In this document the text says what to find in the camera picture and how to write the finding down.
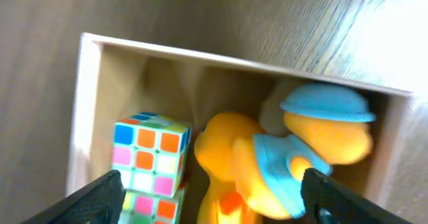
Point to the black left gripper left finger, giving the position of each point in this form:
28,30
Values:
98,202

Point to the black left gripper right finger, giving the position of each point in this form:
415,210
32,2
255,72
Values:
327,201

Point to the Rubik's cube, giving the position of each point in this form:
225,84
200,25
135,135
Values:
150,150
142,208

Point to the orange blue duck toy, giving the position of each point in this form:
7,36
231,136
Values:
328,126

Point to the yellow dog toy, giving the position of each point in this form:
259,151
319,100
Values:
213,152

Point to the pink cardboard box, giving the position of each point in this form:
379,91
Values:
118,78

